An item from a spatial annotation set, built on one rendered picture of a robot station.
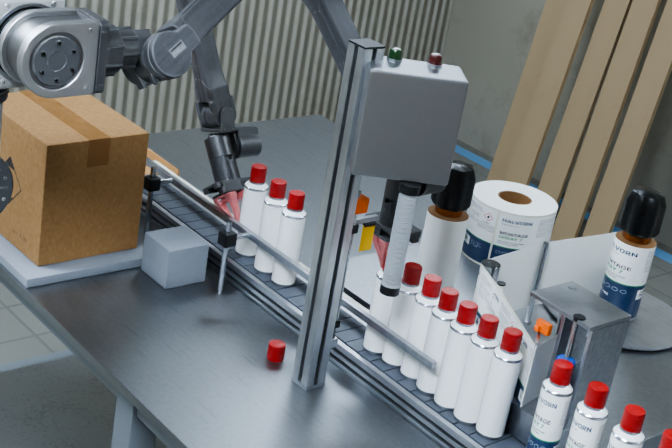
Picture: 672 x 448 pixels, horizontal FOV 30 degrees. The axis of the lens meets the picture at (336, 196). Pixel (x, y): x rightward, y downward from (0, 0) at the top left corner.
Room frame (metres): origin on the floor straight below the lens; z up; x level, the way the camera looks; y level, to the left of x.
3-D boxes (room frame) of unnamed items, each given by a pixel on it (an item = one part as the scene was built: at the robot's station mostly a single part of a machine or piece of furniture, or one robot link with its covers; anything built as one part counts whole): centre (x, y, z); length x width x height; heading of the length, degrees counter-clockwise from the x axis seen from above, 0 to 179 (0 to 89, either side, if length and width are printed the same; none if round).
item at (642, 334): (2.47, -0.64, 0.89); 0.31 x 0.31 x 0.01
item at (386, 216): (2.24, -0.12, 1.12); 0.10 x 0.07 x 0.07; 44
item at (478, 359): (1.95, -0.30, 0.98); 0.05 x 0.05 x 0.20
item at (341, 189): (2.06, -0.01, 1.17); 0.04 x 0.04 x 0.67; 43
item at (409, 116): (2.05, -0.10, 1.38); 0.17 x 0.10 x 0.19; 98
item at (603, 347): (1.94, -0.44, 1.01); 0.14 x 0.13 x 0.26; 43
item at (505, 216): (2.70, -0.41, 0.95); 0.20 x 0.20 x 0.14
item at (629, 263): (2.47, -0.64, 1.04); 0.09 x 0.09 x 0.29
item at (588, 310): (1.94, -0.44, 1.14); 0.14 x 0.11 x 0.01; 43
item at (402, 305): (2.11, -0.16, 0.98); 0.05 x 0.05 x 0.20
